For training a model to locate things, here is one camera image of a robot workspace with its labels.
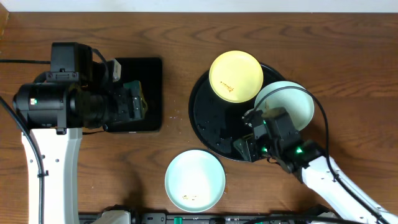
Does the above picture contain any yellow green scrub sponge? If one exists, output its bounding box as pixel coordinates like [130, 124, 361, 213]
[123, 80, 148, 119]

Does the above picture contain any light blue plate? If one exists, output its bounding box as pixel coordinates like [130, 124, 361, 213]
[164, 149, 226, 213]

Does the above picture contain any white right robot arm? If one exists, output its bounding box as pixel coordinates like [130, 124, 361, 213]
[234, 107, 397, 223]

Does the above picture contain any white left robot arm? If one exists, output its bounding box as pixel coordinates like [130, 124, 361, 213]
[13, 42, 147, 223]

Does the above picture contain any black rectangular water tray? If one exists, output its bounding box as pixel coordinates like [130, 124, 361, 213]
[103, 57, 163, 133]

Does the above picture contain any black round tray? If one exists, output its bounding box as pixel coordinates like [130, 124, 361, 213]
[188, 63, 289, 162]

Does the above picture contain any pale green plate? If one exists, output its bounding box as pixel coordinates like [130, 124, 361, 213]
[254, 81, 315, 131]

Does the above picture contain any yellow plate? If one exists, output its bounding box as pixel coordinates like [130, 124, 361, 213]
[209, 50, 264, 103]

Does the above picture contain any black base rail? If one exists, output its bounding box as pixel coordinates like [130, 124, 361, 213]
[78, 205, 339, 224]

